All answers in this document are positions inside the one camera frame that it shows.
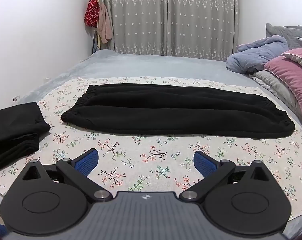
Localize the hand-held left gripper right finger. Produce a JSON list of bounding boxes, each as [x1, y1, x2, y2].
[[179, 151, 274, 203]]

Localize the stack of folded black pants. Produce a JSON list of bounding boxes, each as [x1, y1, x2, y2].
[[0, 101, 52, 174]]

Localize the floral printed cloth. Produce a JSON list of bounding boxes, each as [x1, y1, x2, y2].
[[0, 76, 302, 214]]

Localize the bed with grey-blue sheet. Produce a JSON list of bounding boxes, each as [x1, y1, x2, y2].
[[0, 49, 302, 222]]

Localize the grey star-print curtain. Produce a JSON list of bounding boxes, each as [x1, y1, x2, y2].
[[101, 0, 240, 62]]

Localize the pink hanging towel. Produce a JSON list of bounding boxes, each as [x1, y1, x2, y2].
[[98, 3, 113, 44]]

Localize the black fleece pants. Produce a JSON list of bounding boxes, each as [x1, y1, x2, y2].
[[61, 84, 296, 139]]

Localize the grey quilted cushion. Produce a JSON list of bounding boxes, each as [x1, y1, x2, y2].
[[265, 22, 302, 49]]

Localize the large pink pillow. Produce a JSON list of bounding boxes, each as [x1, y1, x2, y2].
[[263, 55, 302, 118]]

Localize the pink pillow with white piping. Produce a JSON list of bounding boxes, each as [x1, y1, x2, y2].
[[281, 48, 302, 72]]

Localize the blue fleece blanket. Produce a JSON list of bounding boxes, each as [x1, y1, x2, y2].
[[226, 35, 289, 74]]

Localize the folded grey quilt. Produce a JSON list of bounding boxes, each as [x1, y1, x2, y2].
[[252, 70, 302, 135]]

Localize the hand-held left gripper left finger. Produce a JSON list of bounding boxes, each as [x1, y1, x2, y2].
[[22, 148, 112, 204]]

